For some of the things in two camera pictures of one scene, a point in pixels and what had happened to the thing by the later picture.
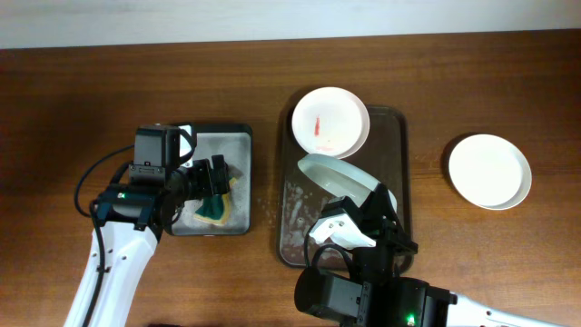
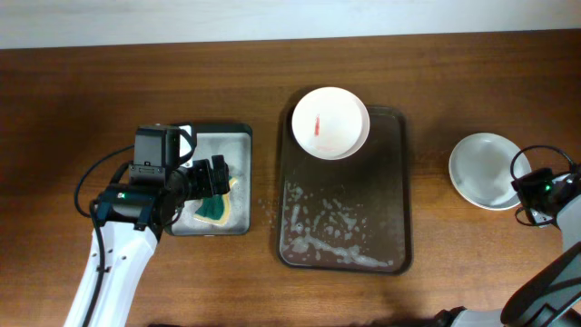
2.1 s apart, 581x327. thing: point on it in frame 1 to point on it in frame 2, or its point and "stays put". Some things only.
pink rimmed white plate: x=330 y=121 stays put
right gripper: x=379 y=209 to x=524 y=183
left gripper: x=205 y=186 stays put
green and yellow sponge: x=215 y=209 stays put
